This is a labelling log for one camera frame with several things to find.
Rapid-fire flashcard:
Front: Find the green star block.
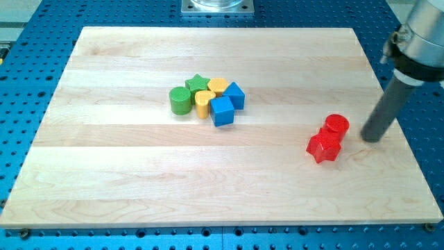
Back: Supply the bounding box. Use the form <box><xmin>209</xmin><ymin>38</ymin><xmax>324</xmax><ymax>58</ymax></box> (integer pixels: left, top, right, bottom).
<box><xmin>185</xmin><ymin>74</ymin><xmax>210</xmax><ymax>105</ymax></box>

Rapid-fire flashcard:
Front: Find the yellow heart block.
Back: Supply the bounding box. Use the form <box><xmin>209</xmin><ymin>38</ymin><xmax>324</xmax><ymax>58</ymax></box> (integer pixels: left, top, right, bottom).
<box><xmin>195</xmin><ymin>90</ymin><xmax>216</xmax><ymax>119</ymax></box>

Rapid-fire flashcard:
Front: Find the light wooden board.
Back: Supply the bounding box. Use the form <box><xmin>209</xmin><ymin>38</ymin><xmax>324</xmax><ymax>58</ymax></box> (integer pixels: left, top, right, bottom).
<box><xmin>1</xmin><ymin>27</ymin><xmax>443</xmax><ymax>228</ymax></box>

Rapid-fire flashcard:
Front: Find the red star block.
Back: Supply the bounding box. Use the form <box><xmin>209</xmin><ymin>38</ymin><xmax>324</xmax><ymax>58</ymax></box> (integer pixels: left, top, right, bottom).
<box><xmin>306</xmin><ymin>128</ymin><xmax>341</xmax><ymax>163</ymax></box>

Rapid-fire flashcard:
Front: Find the yellow hexagon block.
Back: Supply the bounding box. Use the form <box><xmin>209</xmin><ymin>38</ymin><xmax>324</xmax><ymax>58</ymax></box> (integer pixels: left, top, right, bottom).
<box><xmin>207</xmin><ymin>78</ymin><xmax>228</xmax><ymax>97</ymax></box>

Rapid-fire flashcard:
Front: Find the green cylinder block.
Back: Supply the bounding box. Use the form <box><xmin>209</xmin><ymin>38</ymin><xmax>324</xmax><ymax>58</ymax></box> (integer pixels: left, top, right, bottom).
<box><xmin>169</xmin><ymin>87</ymin><xmax>191</xmax><ymax>115</ymax></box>

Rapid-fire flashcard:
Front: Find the blue triangular prism block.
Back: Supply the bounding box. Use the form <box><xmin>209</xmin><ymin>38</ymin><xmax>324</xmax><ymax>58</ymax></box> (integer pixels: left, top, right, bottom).
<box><xmin>222</xmin><ymin>82</ymin><xmax>246</xmax><ymax>110</ymax></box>

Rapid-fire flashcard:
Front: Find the red cylinder block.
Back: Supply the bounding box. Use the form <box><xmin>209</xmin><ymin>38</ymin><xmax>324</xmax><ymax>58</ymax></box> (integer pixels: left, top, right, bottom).
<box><xmin>323</xmin><ymin>114</ymin><xmax>350</xmax><ymax>142</ymax></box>

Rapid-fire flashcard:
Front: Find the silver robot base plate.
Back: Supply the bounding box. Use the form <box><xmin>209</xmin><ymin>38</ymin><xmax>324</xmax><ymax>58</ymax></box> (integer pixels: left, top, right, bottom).
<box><xmin>180</xmin><ymin>0</ymin><xmax>255</xmax><ymax>16</ymax></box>

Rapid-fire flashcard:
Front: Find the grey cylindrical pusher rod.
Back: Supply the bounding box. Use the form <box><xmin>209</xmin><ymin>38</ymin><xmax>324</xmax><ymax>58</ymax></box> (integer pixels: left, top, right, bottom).
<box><xmin>360</xmin><ymin>76</ymin><xmax>416</xmax><ymax>143</ymax></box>

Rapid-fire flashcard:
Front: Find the blue cube block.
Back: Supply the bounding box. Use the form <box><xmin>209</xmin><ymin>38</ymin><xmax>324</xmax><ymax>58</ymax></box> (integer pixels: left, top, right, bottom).
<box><xmin>210</xmin><ymin>97</ymin><xmax>234</xmax><ymax>126</ymax></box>

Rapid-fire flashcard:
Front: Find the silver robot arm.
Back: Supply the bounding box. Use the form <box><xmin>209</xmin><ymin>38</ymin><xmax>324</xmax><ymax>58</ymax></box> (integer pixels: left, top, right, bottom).
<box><xmin>380</xmin><ymin>0</ymin><xmax>443</xmax><ymax>86</ymax></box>

